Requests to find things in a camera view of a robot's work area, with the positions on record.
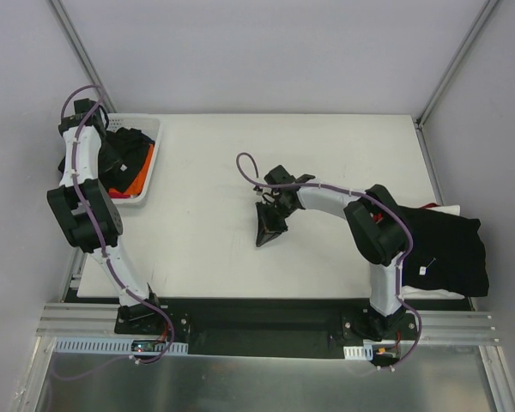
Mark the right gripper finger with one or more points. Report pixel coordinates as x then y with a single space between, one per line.
267 219
266 236

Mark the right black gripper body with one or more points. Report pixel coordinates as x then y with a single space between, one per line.
273 213

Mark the white plastic laundry basket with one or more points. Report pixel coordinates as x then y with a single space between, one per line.
152 163

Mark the black t shirt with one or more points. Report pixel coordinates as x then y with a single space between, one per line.
448 253
81 162

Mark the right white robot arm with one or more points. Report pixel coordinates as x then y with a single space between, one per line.
376 222

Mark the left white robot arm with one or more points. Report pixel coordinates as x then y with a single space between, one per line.
90 220

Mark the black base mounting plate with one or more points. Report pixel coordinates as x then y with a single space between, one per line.
278 328

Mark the orange t shirt in basket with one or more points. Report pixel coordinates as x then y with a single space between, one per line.
137 185

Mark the right white cable duct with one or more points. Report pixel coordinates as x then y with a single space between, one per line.
358 353

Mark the white cable duct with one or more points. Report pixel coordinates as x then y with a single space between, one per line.
120 346
358 353

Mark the left white cable duct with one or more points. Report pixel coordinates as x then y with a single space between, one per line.
120 346

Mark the right aluminium corner post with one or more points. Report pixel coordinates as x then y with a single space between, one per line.
479 23

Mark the aluminium corner post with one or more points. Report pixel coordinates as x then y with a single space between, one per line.
76 44
479 23

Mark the left aluminium corner post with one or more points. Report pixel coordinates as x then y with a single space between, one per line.
76 44

